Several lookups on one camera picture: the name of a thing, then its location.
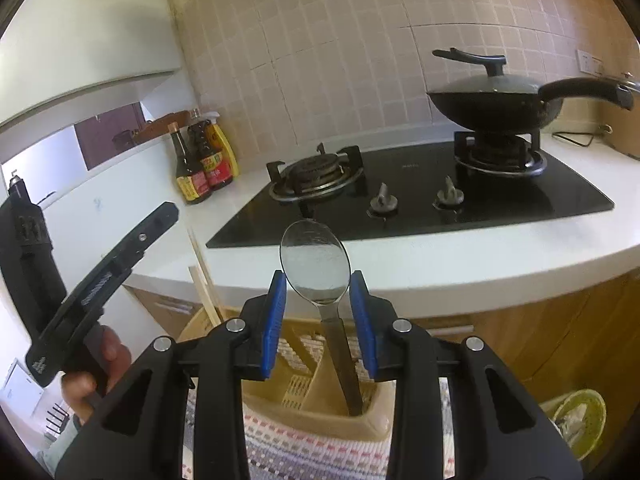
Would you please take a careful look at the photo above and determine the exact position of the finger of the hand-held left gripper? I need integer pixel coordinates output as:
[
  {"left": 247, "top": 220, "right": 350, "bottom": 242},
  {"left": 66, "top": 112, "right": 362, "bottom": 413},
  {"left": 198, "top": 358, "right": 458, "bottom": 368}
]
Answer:
[{"left": 102, "top": 202, "right": 180, "bottom": 281}]

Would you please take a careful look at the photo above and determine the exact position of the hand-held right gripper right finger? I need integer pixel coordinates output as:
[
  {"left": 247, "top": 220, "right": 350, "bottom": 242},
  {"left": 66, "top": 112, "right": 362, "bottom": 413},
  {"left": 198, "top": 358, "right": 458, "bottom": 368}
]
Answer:
[{"left": 348, "top": 270, "right": 583, "bottom": 480}]

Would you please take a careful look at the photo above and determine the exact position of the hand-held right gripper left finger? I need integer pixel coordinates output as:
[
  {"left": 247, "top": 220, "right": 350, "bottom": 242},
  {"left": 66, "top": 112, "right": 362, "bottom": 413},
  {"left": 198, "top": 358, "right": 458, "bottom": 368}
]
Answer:
[{"left": 55, "top": 270, "right": 288, "bottom": 480}]

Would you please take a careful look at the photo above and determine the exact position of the metal spoon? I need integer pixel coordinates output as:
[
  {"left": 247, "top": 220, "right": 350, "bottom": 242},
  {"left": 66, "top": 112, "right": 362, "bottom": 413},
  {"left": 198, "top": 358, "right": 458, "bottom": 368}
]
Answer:
[{"left": 279, "top": 218, "right": 366, "bottom": 417}]

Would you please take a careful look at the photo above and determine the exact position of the beige plastic utensil basket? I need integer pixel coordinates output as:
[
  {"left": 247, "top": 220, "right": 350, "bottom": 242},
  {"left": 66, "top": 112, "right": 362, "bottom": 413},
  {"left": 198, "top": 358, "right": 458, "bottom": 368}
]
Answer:
[{"left": 177, "top": 305, "right": 396, "bottom": 448}]

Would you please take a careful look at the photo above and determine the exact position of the person's left hand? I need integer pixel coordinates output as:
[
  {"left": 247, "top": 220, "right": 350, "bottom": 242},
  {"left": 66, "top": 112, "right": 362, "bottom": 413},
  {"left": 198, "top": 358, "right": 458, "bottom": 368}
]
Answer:
[{"left": 61, "top": 325, "right": 132, "bottom": 423}]

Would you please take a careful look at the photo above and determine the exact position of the tall dark soy sauce bottle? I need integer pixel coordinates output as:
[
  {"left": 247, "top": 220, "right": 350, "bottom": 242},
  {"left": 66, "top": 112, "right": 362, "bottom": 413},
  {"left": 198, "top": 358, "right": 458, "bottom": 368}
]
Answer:
[{"left": 170, "top": 122, "right": 213, "bottom": 206}]

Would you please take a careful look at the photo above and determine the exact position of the white panel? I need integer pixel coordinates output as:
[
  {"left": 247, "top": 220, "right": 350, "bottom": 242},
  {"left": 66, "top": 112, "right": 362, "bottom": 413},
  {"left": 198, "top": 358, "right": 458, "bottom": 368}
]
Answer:
[{"left": 2, "top": 362, "right": 45, "bottom": 417}]

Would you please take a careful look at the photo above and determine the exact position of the dark sauce bottle red label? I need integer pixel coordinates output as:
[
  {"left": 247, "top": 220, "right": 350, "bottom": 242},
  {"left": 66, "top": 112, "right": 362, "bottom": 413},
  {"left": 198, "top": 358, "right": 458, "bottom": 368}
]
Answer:
[{"left": 187, "top": 110, "right": 236, "bottom": 191}]

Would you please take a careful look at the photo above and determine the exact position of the brown wooden board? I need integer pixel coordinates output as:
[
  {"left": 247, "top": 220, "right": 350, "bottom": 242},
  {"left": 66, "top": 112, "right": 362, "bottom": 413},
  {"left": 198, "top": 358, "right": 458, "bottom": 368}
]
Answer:
[{"left": 134, "top": 110, "right": 192, "bottom": 142}]

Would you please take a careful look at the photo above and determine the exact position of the yellow bottle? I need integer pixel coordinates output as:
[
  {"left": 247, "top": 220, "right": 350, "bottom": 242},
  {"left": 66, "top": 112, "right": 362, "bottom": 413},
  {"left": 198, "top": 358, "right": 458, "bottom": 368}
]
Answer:
[{"left": 207, "top": 110, "right": 241, "bottom": 178}]

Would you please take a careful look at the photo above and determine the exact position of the black glass gas stove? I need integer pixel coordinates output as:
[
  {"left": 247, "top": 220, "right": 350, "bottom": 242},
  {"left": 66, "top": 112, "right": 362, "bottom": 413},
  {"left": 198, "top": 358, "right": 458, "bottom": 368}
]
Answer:
[{"left": 206, "top": 130, "right": 615, "bottom": 249}]

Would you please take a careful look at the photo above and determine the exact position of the striped woven mat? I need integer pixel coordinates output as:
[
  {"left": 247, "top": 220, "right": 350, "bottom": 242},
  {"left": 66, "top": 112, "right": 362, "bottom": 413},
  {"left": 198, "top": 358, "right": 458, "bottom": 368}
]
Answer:
[{"left": 185, "top": 375, "right": 456, "bottom": 480}]

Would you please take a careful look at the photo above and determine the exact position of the bare gas burner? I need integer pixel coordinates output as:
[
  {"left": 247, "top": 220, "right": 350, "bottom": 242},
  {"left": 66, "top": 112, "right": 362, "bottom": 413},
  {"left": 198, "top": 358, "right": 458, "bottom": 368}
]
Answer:
[{"left": 266, "top": 142, "right": 366, "bottom": 206}]

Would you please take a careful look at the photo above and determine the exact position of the wooden base cabinet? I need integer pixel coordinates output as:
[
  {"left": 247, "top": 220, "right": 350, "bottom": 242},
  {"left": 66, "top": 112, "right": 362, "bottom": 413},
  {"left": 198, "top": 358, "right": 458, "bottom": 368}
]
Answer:
[{"left": 122, "top": 262, "right": 640, "bottom": 461}]

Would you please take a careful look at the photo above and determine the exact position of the gas burner under wok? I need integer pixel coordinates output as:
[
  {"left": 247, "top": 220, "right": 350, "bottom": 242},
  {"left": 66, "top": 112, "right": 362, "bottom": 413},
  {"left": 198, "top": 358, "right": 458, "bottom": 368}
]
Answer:
[{"left": 454, "top": 127, "right": 548, "bottom": 178}]

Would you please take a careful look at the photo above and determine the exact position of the green plastic bin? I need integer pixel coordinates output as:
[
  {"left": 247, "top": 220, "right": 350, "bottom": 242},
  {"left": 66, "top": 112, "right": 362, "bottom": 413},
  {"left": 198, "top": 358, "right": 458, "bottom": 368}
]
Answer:
[{"left": 540, "top": 389, "right": 608, "bottom": 461}]

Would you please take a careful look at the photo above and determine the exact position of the black wok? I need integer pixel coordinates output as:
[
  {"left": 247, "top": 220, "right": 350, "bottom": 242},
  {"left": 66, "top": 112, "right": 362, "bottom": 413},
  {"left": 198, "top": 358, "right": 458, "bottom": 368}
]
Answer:
[{"left": 426, "top": 77, "right": 633, "bottom": 133}]

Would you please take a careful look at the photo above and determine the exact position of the black wok lid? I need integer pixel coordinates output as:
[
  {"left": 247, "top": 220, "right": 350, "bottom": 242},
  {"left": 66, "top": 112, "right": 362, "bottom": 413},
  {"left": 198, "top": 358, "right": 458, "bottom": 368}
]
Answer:
[{"left": 432, "top": 47, "right": 541, "bottom": 96}]

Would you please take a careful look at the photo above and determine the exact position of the white wall cabinet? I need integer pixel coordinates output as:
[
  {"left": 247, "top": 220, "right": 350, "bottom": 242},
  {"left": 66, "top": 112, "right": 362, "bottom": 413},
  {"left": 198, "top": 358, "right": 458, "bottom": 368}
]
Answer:
[{"left": 0, "top": 0, "right": 183, "bottom": 128}]

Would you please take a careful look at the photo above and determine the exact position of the black power cable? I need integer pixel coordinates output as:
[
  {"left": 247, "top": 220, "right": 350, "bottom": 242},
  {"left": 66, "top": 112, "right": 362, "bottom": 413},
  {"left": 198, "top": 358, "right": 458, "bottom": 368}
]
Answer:
[{"left": 550, "top": 125, "right": 613, "bottom": 150}]

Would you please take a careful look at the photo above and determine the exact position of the white wall socket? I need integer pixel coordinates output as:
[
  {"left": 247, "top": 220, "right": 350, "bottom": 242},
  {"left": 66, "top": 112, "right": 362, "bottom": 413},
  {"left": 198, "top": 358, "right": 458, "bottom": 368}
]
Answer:
[{"left": 575, "top": 50, "right": 606, "bottom": 76}]

